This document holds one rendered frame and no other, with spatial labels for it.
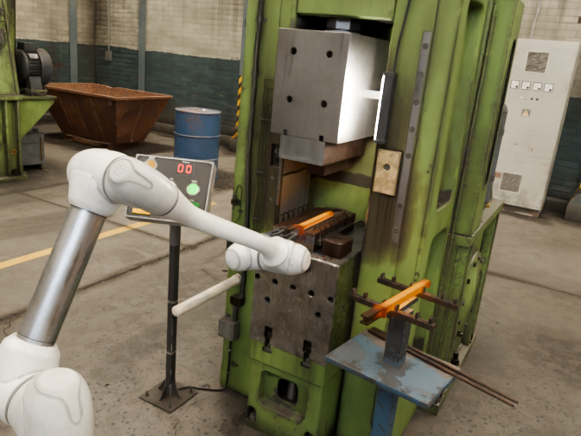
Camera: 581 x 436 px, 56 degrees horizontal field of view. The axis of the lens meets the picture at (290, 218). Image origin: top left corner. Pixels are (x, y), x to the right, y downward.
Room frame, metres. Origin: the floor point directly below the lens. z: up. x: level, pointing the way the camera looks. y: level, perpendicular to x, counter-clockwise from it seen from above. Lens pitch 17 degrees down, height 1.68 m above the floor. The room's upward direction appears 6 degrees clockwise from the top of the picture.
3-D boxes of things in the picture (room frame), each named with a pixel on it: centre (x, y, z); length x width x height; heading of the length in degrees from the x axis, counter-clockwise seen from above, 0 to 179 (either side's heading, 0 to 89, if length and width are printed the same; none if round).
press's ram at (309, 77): (2.28, -0.15, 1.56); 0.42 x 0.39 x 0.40; 152
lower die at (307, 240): (2.30, -0.12, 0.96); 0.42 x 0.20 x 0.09; 152
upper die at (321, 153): (2.30, -0.12, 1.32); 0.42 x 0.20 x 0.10; 152
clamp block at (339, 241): (2.09, -0.20, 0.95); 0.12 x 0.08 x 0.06; 152
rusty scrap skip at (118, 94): (8.68, 3.15, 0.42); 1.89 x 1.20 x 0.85; 62
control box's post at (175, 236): (2.31, 0.51, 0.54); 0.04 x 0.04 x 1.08; 62
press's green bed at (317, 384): (2.28, -0.17, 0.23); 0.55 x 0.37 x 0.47; 152
